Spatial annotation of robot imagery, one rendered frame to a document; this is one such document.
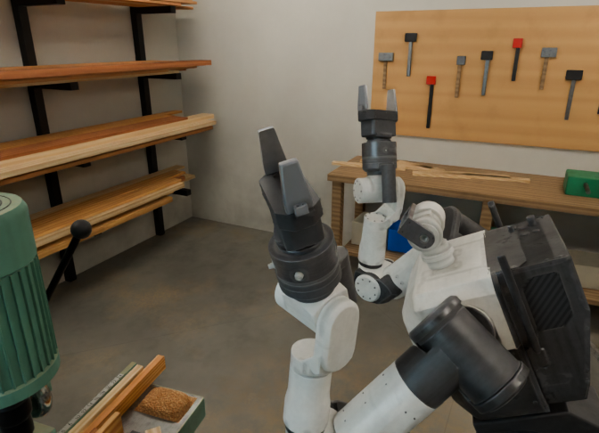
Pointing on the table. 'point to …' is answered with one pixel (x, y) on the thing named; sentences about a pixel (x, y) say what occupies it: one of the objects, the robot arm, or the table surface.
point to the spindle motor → (22, 308)
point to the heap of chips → (166, 404)
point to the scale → (90, 404)
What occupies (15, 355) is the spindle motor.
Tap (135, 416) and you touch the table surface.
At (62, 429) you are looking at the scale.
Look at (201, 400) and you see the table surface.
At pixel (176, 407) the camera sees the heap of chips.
